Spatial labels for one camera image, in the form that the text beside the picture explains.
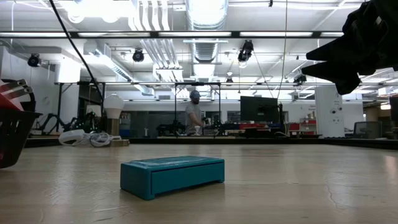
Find red storage bins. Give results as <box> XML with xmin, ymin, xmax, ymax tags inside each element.
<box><xmin>287</xmin><ymin>117</ymin><xmax>318</xmax><ymax>136</ymax></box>

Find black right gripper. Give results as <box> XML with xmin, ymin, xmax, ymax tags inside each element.
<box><xmin>300</xmin><ymin>0</ymin><xmax>398</xmax><ymax>96</ymax></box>

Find dark flat monitor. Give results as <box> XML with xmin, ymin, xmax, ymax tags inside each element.
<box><xmin>239</xmin><ymin>95</ymin><xmax>279</xmax><ymax>125</ymax></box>

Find black overhead camera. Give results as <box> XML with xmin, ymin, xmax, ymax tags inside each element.
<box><xmin>238</xmin><ymin>39</ymin><xmax>254</xmax><ymax>63</ymax></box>

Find person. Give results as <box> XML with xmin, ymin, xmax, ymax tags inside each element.
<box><xmin>185</xmin><ymin>89</ymin><xmax>206</xmax><ymax>136</ymax></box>

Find black aluminium rig frame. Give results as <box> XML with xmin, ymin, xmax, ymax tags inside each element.
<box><xmin>0</xmin><ymin>29</ymin><xmax>398</xmax><ymax>150</ymax></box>

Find grey mesh chair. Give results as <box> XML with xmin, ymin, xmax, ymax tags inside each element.
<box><xmin>353</xmin><ymin>120</ymin><xmax>382</xmax><ymax>138</ymax></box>

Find teal digital clock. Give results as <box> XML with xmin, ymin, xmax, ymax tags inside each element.
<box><xmin>119</xmin><ymin>155</ymin><xmax>226</xmax><ymax>200</ymax></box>

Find black plastic basket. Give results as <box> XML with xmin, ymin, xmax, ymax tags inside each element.
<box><xmin>0</xmin><ymin>109</ymin><xmax>44</xmax><ymax>169</ymax></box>

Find black background rig frame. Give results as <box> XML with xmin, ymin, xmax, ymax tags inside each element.
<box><xmin>174</xmin><ymin>81</ymin><xmax>221</xmax><ymax>138</ymax></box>

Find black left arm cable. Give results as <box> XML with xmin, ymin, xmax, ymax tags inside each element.
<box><xmin>49</xmin><ymin>0</ymin><xmax>106</xmax><ymax>103</ymax></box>

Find white power adapter with cord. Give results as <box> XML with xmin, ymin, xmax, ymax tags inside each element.
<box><xmin>58</xmin><ymin>129</ymin><xmax>122</xmax><ymax>147</ymax></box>

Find large red wall charger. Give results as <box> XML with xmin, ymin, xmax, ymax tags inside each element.
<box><xmin>0</xmin><ymin>78</ymin><xmax>34</xmax><ymax>112</ymax></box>

